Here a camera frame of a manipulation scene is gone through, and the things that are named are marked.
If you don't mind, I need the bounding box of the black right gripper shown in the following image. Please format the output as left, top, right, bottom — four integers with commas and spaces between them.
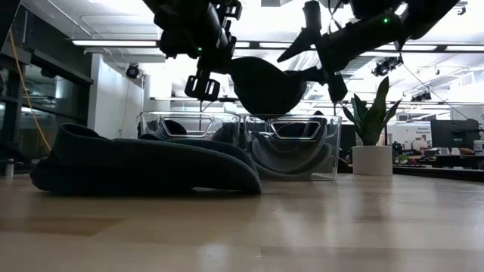
277, 0, 404, 104

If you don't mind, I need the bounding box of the dark teal cap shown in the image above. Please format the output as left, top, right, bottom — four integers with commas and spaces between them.
229, 55, 330, 116

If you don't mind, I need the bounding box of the snake plant in white pot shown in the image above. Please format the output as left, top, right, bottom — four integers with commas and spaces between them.
340, 76, 402, 177

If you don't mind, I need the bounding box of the dark shoe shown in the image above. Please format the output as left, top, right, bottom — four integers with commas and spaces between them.
29, 122, 263, 196

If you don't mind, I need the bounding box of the black computer monitor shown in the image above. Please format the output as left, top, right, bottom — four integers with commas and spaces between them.
430, 119, 481, 149

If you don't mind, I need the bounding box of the yellow cable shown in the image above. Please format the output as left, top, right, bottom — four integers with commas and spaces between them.
8, 29, 53, 152

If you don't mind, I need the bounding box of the clear plastic bin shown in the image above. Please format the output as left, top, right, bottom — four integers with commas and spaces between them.
136, 110, 242, 159
243, 113, 343, 181

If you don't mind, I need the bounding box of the black ceiling spotlight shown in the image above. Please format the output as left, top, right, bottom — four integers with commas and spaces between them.
371, 55, 405, 78

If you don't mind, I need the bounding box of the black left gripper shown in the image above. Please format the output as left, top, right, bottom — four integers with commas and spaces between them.
194, 32, 239, 76

